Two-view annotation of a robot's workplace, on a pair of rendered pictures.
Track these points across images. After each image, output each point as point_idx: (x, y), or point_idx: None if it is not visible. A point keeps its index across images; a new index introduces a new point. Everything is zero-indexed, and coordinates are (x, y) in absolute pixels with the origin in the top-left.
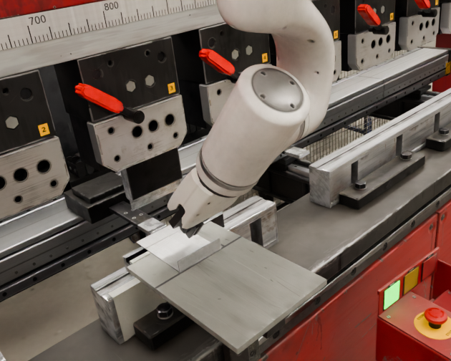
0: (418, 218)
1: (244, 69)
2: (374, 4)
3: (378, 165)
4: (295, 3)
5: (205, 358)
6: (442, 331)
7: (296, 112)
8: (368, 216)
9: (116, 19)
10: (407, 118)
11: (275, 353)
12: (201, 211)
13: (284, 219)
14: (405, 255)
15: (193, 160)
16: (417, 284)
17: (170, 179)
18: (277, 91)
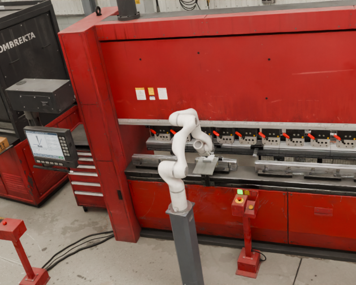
0: (275, 188)
1: (225, 135)
2: (269, 132)
3: (278, 170)
4: (195, 137)
5: (201, 177)
6: (238, 201)
7: (197, 147)
8: (256, 177)
9: (200, 122)
10: (299, 164)
11: (218, 188)
12: (199, 154)
13: (245, 168)
14: (269, 194)
15: (242, 145)
16: (250, 195)
17: None
18: (197, 144)
